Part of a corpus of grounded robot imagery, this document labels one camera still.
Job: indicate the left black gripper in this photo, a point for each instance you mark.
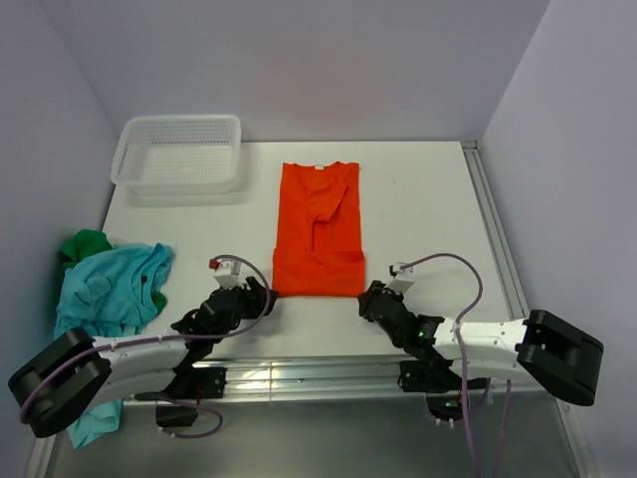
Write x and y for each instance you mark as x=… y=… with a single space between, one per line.
x=258 y=298

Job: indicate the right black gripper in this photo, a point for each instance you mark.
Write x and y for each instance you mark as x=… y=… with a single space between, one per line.
x=376 y=287

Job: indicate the orange t shirt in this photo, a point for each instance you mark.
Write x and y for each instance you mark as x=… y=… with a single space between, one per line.
x=318 y=249

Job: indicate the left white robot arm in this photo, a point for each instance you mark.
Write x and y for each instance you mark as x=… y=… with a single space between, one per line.
x=77 y=372

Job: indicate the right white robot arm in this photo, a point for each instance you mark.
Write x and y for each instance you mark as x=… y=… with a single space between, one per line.
x=443 y=357

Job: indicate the teal t shirt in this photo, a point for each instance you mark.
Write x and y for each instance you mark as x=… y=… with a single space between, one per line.
x=109 y=284

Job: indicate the white perforated plastic basket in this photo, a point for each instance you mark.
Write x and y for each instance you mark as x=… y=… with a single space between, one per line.
x=180 y=159

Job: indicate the green t shirt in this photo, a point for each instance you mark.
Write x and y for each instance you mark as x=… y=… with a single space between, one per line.
x=84 y=244

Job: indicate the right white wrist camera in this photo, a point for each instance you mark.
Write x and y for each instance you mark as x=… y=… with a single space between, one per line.
x=401 y=279

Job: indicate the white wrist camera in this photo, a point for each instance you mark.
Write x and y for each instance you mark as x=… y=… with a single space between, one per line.
x=401 y=279
x=226 y=273

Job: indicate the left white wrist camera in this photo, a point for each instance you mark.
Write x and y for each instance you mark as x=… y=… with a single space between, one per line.
x=226 y=273

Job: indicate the front aluminium rail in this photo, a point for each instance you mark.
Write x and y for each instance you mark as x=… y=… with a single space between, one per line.
x=260 y=380

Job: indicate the aluminium rail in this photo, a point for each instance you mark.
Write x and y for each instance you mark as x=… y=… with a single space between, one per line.
x=517 y=304
x=260 y=380

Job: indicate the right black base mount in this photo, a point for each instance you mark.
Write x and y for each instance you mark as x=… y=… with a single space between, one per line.
x=441 y=387

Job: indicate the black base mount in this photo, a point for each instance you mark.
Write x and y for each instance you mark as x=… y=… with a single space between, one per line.
x=185 y=397
x=441 y=387

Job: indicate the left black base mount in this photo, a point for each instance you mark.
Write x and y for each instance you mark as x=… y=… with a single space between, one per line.
x=185 y=397

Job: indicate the right aluminium rail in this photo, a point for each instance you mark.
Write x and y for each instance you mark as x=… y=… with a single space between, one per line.
x=517 y=304

